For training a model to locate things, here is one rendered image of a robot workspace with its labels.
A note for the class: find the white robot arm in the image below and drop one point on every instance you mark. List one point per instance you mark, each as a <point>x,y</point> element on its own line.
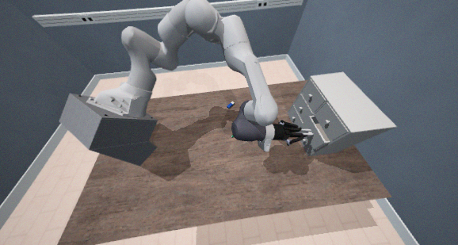
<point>255,118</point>

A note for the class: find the grey chest of drawers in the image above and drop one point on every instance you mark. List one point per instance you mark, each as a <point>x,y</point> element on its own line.
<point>357,112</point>

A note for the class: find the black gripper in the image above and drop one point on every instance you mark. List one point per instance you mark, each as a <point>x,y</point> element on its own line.
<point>284,130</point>

